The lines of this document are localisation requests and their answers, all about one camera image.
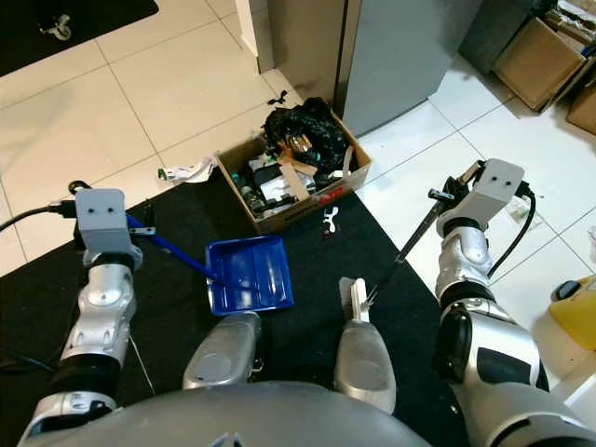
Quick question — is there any blue plastic dustpan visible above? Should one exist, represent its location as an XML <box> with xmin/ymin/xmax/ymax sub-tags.
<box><xmin>129</xmin><ymin>215</ymin><xmax>295</xmax><ymax>317</ymax></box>

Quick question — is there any white-headed broom with metal handle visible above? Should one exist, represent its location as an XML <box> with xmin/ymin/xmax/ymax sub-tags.
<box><xmin>337</xmin><ymin>160</ymin><xmax>486</xmax><ymax>323</ymax></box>

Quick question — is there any large black floor mat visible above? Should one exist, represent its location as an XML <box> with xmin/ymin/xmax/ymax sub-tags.
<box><xmin>0</xmin><ymin>168</ymin><xmax>552</xmax><ymax>447</ymax></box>

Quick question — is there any empty clear plastic bottle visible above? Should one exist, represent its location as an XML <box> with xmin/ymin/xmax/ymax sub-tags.
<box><xmin>509</xmin><ymin>200</ymin><xmax>538</xmax><ymax>227</ymax></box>

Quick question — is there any white and green wrapper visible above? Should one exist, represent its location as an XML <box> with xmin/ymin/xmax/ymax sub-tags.
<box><xmin>156</xmin><ymin>156</ymin><xmax>218</xmax><ymax>183</ymax></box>

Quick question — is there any small white plastic clip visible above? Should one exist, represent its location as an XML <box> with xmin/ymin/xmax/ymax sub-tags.
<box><xmin>320</xmin><ymin>206</ymin><xmax>340</xmax><ymax>239</ymax></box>

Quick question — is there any cardboard box full of rubbish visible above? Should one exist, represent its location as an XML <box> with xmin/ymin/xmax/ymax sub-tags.
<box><xmin>215</xmin><ymin>111</ymin><xmax>373</xmax><ymax>235</ymax></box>

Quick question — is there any grey fridge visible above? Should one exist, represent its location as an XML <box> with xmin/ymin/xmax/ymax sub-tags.
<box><xmin>334</xmin><ymin>0</ymin><xmax>486</xmax><ymax>140</ymax></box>

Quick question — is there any black rubbish bag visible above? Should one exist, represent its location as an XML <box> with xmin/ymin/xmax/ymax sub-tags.
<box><xmin>262</xmin><ymin>97</ymin><xmax>348</xmax><ymax>165</ymax></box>

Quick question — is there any printed brown cardboard box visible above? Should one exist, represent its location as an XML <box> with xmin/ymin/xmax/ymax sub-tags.
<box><xmin>565</xmin><ymin>78</ymin><xmax>596</xmax><ymax>137</ymax></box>

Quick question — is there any open brown cardboard box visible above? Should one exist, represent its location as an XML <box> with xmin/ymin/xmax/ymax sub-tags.
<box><xmin>491</xmin><ymin>13</ymin><xmax>594</xmax><ymax>114</ymax></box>

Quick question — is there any silver left robot leg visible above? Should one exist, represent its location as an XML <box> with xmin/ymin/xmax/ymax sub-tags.
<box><xmin>181</xmin><ymin>311</ymin><xmax>264</xmax><ymax>391</ymax></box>

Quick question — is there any silver robot leg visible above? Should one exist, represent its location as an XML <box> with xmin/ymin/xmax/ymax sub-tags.
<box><xmin>181</xmin><ymin>311</ymin><xmax>264</xmax><ymax>391</ymax></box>
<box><xmin>332</xmin><ymin>317</ymin><xmax>399</xmax><ymax>416</ymax></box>

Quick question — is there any yellow plastic bin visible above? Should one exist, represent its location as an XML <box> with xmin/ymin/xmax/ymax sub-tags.
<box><xmin>547</xmin><ymin>275</ymin><xmax>596</xmax><ymax>354</ymax></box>

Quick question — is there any silver right robot leg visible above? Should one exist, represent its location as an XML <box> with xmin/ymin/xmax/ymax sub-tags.
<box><xmin>332</xmin><ymin>317</ymin><xmax>399</xmax><ymax>416</ymax></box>

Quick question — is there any brown cabinet panel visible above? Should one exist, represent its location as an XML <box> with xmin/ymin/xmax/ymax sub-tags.
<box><xmin>264</xmin><ymin>0</ymin><xmax>346</xmax><ymax>102</ymax></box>

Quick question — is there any black caster wheel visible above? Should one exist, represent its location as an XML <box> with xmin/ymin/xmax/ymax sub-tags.
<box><xmin>44</xmin><ymin>13</ymin><xmax>75</xmax><ymax>44</ymax></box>

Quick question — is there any grey robot torso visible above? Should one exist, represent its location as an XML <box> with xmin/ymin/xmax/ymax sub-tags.
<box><xmin>37</xmin><ymin>386</ymin><xmax>491</xmax><ymax>447</ymax></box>

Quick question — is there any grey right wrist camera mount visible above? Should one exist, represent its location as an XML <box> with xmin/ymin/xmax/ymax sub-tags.
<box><xmin>451</xmin><ymin>157</ymin><xmax>526</xmax><ymax>235</ymax></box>

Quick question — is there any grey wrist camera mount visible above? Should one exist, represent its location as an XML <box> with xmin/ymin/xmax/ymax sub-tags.
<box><xmin>74</xmin><ymin>187</ymin><xmax>132</xmax><ymax>267</ymax></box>
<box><xmin>451</xmin><ymin>157</ymin><xmax>526</xmax><ymax>235</ymax></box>

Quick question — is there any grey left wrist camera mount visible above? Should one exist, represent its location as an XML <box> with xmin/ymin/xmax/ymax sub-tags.
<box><xmin>74</xmin><ymin>187</ymin><xmax>132</xmax><ymax>267</ymax></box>

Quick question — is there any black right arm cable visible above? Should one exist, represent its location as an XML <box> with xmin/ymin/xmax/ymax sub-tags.
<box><xmin>488</xmin><ymin>183</ymin><xmax>540</xmax><ymax>279</ymax></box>

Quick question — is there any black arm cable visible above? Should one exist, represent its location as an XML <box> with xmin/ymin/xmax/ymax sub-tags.
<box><xmin>488</xmin><ymin>183</ymin><xmax>540</xmax><ymax>279</ymax></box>
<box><xmin>0</xmin><ymin>180</ymin><xmax>89</xmax><ymax>375</ymax></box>

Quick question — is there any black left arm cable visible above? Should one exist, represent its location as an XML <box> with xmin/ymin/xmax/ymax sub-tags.
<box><xmin>0</xmin><ymin>180</ymin><xmax>89</xmax><ymax>375</ymax></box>

